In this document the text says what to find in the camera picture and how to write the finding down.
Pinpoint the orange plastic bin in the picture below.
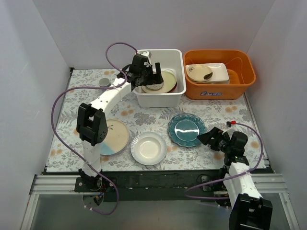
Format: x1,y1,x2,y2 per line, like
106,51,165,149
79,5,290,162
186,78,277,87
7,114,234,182
184,49,256,100

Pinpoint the cream plate with flower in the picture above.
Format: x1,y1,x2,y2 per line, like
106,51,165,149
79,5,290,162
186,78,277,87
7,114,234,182
186,64,213,82

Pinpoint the white rectangular dish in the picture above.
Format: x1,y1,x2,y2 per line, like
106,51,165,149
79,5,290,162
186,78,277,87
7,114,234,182
188,63,230,84

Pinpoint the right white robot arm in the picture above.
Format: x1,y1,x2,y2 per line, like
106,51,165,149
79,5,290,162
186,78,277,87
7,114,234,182
197,127,273,230

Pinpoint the beige and blue plate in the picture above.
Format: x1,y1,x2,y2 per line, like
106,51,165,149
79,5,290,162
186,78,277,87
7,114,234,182
100,119,130,156

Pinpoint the white plastic bin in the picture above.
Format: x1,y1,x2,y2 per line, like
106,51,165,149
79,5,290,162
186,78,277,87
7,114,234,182
133,49,187,108

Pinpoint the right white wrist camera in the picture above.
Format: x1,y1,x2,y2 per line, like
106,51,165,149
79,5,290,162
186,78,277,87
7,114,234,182
223,121,237,138

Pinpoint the white scalloped plate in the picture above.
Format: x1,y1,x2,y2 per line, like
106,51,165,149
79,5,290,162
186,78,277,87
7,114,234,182
130,132,167,166

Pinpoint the grey speckled small plate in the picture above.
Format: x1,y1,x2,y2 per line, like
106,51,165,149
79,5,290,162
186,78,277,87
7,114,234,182
145,83,164,91

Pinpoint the floral table mat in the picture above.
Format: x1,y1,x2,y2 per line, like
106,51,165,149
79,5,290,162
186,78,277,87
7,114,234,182
47,69,252,173

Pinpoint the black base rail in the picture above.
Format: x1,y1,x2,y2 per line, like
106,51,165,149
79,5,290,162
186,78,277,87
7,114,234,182
74,169,250,202

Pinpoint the red lacquer plate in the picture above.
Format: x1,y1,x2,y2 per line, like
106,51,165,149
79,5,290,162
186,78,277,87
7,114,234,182
167,83,177,93

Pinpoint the teal embossed plate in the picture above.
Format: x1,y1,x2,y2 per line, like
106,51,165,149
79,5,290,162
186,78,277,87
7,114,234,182
167,114,207,148

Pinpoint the grey ceramic cup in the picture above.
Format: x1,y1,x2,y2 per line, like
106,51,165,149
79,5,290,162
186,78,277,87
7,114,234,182
98,78,111,88

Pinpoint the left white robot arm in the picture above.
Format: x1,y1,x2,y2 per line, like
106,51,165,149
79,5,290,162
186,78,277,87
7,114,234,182
76,50,164,192

